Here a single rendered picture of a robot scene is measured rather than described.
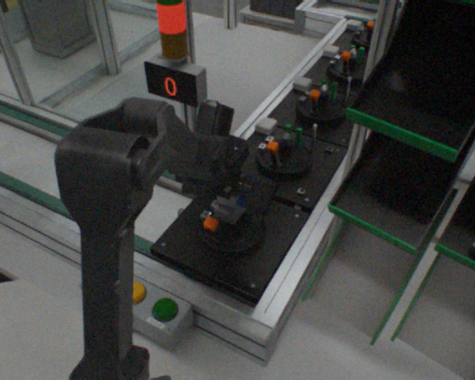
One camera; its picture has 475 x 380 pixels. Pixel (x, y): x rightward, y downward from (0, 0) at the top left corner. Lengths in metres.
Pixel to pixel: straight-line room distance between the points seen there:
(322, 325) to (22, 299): 0.62
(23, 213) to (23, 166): 0.23
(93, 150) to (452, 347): 0.61
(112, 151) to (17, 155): 0.95
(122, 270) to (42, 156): 0.88
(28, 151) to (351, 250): 0.89
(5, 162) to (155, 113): 0.89
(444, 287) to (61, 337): 0.70
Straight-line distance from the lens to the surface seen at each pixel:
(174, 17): 0.85
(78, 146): 0.39
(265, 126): 1.16
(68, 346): 0.95
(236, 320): 0.81
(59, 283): 1.04
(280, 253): 0.88
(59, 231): 1.00
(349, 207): 0.66
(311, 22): 1.94
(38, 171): 1.24
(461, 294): 0.78
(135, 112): 0.45
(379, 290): 0.78
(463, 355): 0.80
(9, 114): 1.44
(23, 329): 1.00
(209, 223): 0.80
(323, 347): 0.91
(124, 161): 0.37
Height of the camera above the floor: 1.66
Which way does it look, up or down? 43 degrees down
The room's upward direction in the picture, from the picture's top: straight up
